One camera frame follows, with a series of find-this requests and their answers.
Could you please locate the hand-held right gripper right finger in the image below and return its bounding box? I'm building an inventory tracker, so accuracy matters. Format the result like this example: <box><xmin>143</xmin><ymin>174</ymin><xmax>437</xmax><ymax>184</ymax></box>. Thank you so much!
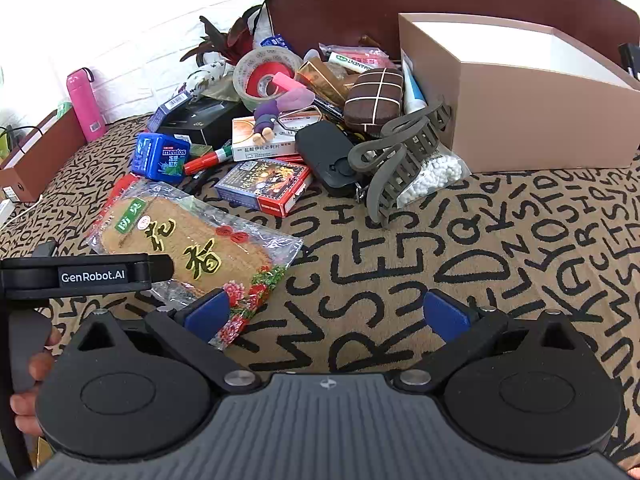
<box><xmin>390</xmin><ymin>288</ymin><xmax>587</xmax><ymax>394</ymax></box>

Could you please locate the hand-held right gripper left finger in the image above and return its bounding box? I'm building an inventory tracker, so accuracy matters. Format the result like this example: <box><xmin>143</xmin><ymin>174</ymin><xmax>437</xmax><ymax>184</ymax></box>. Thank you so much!
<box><xmin>65</xmin><ymin>287</ymin><xmax>263</xmax><ymax>394</ymax></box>

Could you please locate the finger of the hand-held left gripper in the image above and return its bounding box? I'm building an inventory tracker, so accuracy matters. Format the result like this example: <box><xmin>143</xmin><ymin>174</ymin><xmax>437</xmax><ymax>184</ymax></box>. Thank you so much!
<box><xmin>148</xmin><ymin>254</ymin><xmax>175</xmax><ymax>289</ymax></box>

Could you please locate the clear snack packet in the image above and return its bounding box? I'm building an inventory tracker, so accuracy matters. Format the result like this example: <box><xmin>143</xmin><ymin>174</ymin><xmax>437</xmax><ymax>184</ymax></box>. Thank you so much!
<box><xmin>87</xmin><ymin>180</ymin><xmax>304</xmax><ymax>351</ymax></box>

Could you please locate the blue playing card box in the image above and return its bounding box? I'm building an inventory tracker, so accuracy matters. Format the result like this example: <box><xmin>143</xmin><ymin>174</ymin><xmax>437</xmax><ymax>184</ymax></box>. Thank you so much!
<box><xmin>214</xmin><ymin>158</ymin><xmax>314</xmax><ymax>218</ymax></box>

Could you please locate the black key case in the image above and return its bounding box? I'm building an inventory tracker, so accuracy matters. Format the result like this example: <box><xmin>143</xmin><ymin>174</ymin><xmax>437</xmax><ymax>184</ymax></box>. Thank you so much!
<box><xmin>277</xmin><ymin>106</ymin><xmax>371</xmax><ymax>199</ymax></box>

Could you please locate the beige cardboard box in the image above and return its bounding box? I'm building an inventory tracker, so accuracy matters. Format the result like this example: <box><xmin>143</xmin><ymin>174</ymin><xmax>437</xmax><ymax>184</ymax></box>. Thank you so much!
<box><xmin>398</xmin><ymin>12</ymin><xmax>640</xmax><ymax>174</ymax></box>

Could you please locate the person's left hand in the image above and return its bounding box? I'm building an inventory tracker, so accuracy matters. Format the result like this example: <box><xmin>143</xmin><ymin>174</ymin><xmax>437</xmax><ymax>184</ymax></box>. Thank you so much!
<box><xmin>8</xmin><ymin>327</ymin><xmax>64</xmax><ymax>439</ymax></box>

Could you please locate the red flat packet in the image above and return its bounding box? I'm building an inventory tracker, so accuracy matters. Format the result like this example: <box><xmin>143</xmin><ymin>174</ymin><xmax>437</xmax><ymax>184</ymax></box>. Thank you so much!
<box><xmin>92</xmin><ymin>175</ymin><xmax>139</xmax><ymax>222</ymax></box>

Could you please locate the blue mint box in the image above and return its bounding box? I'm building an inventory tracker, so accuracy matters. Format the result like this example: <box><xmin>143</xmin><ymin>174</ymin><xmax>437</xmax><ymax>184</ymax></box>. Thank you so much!
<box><xmin>131</xmin><ymin>132</ymin><xmax>190</xmax><ymax>183</ymax></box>

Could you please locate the red marker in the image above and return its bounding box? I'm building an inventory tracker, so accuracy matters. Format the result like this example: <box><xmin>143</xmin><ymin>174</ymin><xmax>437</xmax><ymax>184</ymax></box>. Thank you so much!
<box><xmin>183</xmin><ymin>145</ymin><xmax>234</xmax><ymax>176</ymax></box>

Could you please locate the brown open box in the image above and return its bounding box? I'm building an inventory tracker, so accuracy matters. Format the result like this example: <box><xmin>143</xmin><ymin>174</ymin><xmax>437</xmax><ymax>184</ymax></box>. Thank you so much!
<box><xmin>0</xmin><ymin>108</ymin><xmax>88</xmax><ymax>203</ymax></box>

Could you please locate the grey hair claw clip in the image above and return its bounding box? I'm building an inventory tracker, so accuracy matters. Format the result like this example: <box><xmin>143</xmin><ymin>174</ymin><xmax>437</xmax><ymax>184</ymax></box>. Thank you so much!
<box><xmin>348</xmin><ymin>101</ymin><xmax>453</xmax><ymax>231</ymax></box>

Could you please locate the bag of white pellets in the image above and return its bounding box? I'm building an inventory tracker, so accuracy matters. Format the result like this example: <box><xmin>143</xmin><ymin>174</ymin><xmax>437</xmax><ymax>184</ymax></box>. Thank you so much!
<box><xmin>360</xmin><ymin>142</ymin><xmax>471</xmax><ymax>209</ymax></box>

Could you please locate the white and orange medicine box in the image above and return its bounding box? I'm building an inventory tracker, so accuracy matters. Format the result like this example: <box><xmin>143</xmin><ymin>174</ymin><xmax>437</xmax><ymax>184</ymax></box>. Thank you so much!
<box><xmin>231</xmin><ymin>115</ymin><xmax>313</xmax><ymax>162</ymax></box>

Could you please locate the black box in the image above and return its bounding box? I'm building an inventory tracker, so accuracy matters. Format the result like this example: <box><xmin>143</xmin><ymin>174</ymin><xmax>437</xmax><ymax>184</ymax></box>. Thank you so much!
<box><xmin>160</xmin><ymin>98</ymin><xmax>251</xmax><ymax>147</ymax></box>

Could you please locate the blue card packet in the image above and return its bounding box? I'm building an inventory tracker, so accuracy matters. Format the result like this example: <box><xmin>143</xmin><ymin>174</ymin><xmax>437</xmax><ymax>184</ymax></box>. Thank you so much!
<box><xmin>146</xmin><ymin>94</ymin><xmax>191</xmax><ymax>133</ymax></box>

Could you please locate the pink bottle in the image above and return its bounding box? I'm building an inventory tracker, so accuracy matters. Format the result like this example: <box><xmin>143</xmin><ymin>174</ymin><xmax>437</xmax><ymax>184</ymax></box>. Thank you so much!
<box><xmin>66</xmin><ymin>69</ymin><xmax>107</xmax><ymax>143</ymax></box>

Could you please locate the purple figurine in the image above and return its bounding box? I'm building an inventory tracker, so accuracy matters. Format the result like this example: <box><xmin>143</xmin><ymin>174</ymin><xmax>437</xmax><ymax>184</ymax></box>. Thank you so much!
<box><xmin>252</xmin><ymin>100</ymin><xmax>284</xmax><ymax>145</ymax></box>

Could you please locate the star printed white cloth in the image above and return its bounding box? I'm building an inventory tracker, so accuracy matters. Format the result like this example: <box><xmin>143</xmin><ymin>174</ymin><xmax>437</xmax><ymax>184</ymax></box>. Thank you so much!
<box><xmin>172</xmin><ymin>57</ymin><xmax>236</xmax><ymax>101</ymax></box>

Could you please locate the red tape roll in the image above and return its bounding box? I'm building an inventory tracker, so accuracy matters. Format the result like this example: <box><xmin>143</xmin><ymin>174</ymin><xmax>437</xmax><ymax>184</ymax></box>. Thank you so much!
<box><xmin>248</xmin><ymin>65</ymin><xmax>288</xmax><ymax>100</ymax></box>

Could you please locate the clear tape roll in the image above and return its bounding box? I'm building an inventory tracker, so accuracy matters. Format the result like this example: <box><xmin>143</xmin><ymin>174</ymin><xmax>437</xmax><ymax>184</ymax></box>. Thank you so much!
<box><xmin>233</xmin><ymin>46</ymin><xmax>303</xmax><ymax>111</ymax></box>

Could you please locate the brown pouch with white grid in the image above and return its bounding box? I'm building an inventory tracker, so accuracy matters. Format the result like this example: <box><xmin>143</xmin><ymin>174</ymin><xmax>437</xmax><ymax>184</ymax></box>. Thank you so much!
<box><xmin>343</xmin><ymin>67</ymin><xmax>405</xmax><ymax>136</ymax></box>

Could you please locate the white and blue tube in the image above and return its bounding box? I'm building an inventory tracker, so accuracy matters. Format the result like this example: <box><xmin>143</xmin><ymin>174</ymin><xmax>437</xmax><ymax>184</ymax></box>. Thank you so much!
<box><xmin>401</xmin><ymin>57</ymin><xmax>429</xmax><ymax>116</ymax></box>

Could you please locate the dried dark plant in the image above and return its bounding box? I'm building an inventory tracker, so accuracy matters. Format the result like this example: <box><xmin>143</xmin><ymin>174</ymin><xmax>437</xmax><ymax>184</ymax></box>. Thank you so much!
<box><xmin>180</xmin><ymin>5</ymin><xmax>266</xmax><ymax>67</ymax></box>

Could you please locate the gold box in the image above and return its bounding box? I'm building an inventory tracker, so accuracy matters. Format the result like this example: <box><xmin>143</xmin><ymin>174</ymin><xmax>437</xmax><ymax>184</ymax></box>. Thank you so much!
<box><xmin>295</xmin><ymin>57</ymin><xmax>351</xmax><ymax>106</ymax></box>

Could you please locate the blue and white packet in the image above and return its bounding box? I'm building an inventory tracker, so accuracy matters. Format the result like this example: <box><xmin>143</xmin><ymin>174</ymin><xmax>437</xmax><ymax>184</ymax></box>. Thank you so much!
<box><xmin>260</xmin><ymin>34</ymin><xmax>296</xmax><ymax>56</ymax></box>

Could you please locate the green and white marker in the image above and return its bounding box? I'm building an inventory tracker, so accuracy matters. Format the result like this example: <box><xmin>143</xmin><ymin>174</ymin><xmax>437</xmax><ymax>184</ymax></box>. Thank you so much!
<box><xmin>320</xmin><ymin>48</ymin><xmax>381</xmax><ymax>74</ymax></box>

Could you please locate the pink packet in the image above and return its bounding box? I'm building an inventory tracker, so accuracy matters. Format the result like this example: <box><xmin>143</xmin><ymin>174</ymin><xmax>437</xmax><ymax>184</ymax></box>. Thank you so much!
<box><xmin>327</xmin><ymin>45</ymin><xmax>389</xmax><ymax>64</ymax></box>

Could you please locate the black device on grey handle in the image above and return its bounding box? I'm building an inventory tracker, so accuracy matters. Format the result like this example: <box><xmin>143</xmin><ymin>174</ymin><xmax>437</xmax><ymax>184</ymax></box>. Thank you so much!
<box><xmin>618</xmin><ymin>42</ymin><xmax>640</xmax><ymax>79</ymax></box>

